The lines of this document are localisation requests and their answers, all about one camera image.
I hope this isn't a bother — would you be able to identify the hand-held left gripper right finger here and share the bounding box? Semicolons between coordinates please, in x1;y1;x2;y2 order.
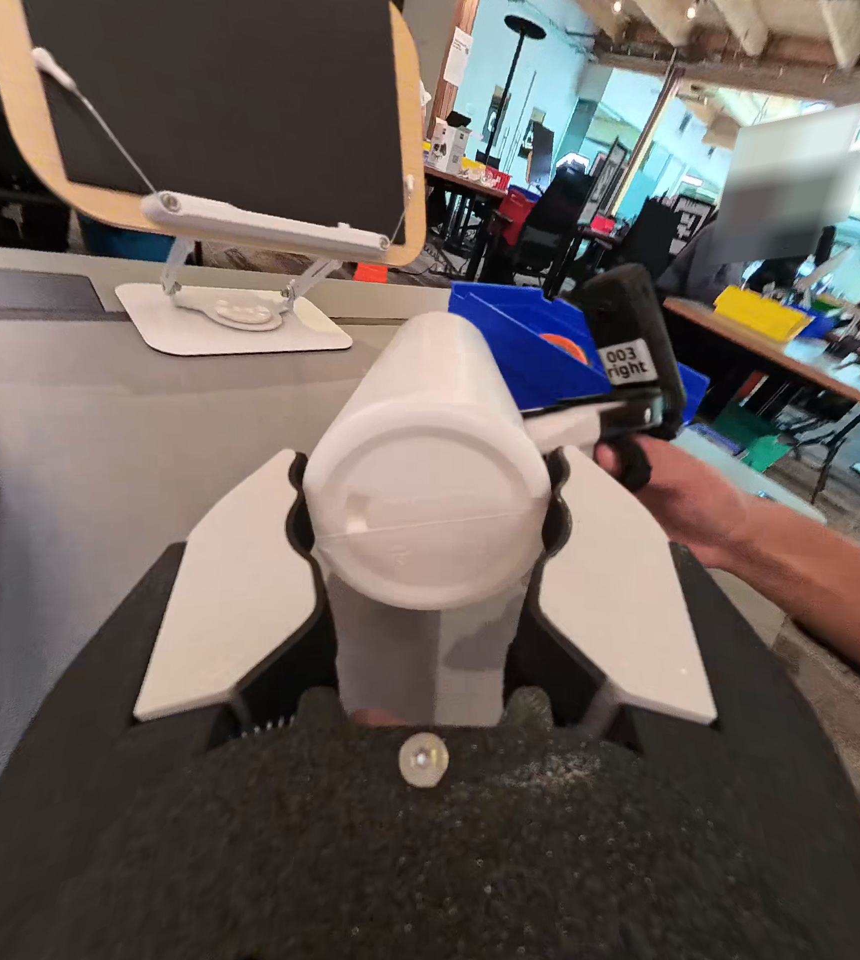
508;444;718;727

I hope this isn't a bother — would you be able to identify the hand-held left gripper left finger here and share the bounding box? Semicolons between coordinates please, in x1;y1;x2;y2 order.
133;450;337;725

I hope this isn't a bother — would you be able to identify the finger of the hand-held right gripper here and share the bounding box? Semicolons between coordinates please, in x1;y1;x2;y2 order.
523;408;604;455

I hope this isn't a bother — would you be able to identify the orange tape roll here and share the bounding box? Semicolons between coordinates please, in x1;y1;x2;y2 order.
538;332;590;366

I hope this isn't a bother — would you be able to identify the blue plastic bin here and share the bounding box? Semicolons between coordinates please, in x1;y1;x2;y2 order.
448;281;710;425

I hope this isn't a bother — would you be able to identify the person's right forearm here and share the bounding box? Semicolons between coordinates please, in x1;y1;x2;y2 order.
715;495;860;702

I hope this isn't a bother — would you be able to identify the person's right hand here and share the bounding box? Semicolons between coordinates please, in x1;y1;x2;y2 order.
595;435;750;549

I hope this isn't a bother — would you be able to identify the yellow bin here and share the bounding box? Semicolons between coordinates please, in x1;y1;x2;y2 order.
713;285;814;342

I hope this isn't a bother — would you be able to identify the green crate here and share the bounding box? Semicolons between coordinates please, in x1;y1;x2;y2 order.
713;405;793;474

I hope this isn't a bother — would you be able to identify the wooden background table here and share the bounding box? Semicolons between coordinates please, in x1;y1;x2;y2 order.
662;296;860;410

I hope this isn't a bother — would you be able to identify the white printed box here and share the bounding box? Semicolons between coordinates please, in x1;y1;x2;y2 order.
427;120;472;175

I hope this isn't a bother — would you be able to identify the black floor lamp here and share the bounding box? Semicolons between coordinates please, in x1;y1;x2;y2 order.
482;15;547;162

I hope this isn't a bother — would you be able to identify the teal storage crate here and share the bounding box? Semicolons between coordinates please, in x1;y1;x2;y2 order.
77;213;176;264

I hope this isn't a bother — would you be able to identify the black board with wooden rim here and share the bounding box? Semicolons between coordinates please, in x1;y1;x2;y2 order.
0;0;427;267

